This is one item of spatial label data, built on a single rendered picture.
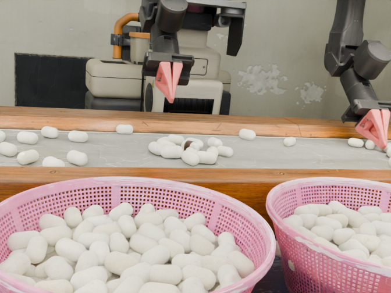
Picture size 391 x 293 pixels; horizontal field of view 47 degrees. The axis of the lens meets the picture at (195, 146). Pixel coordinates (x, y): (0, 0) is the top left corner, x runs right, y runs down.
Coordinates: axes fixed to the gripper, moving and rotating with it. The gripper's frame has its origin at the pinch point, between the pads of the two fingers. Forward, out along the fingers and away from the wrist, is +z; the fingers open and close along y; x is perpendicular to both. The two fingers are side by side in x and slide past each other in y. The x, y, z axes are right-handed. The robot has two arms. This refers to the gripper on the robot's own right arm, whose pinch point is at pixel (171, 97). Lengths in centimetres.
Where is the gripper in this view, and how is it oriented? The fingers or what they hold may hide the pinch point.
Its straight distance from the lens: 90.0
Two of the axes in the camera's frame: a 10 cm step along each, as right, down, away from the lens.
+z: 1.2, 8.3, -5.5
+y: 9.6, 0.3, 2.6
